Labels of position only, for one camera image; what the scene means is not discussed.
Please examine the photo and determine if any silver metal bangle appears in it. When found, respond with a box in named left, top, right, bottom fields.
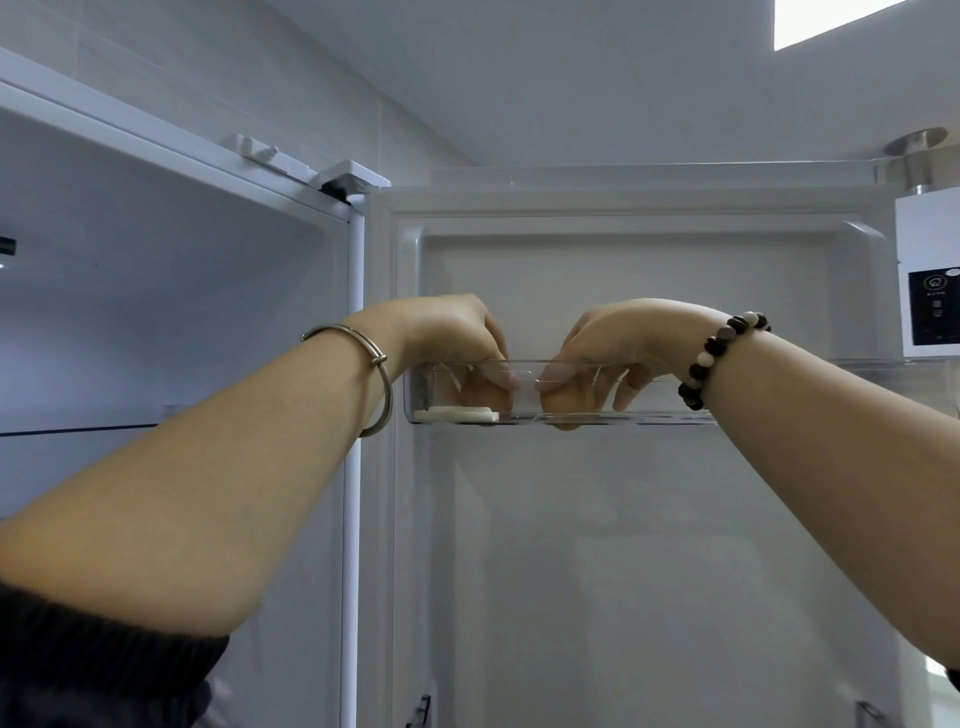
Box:
left=300, top=323, right=395, bottom=440

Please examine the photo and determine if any white wall water heater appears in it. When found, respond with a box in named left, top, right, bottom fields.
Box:
left=894, top=186, right=960, bottom=359

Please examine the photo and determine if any white fridge door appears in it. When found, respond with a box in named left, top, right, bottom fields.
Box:
left=363, top=165, right=960, bottom=728

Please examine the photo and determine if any person's right hand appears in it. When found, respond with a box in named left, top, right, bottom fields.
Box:
left=535, top=298, right=725, bottom=433

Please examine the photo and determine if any small white plastic clip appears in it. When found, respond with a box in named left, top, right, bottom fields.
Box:
left=228, top=132, right=281, bottom=161

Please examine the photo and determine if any person's left hand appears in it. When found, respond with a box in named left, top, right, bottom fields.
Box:
left=352, top=293, right=520, bottom=420

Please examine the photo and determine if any person's left forearm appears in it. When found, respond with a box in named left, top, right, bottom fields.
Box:
left=0, top=309, right=410, bottom=640

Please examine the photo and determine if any white fridge hinge cover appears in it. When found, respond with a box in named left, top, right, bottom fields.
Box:
left=310, top=158, right=393, bottom=205

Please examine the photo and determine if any flat white plastic tray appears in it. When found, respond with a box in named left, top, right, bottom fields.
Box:
left=413, top=405, right=501, bottom=426

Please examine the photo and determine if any white fridge body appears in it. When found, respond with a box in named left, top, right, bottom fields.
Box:
left=0, top=46, right=393, bottom=728

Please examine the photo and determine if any person's right forearm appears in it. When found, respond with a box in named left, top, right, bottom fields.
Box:
left=678, top=328, right=960, bottom=674

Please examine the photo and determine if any silver exhaust pipe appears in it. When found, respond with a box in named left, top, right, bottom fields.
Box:
left=882, top=127, right=960, bottom=191

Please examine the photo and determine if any black and white beaded bracelet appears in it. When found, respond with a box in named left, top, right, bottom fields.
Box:
left=677, top=311, right=773, bottom=413

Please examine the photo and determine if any square ceiling light panel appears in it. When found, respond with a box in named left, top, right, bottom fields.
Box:
left=771, top=0, right=910, bottom=53

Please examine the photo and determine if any black sleeve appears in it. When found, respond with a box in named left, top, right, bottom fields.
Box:
left=0, top=580, right=231, bottom=728

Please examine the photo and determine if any clear plastic door shelf bin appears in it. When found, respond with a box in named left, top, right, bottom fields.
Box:
left=402, top=357, right=960, bottom=429

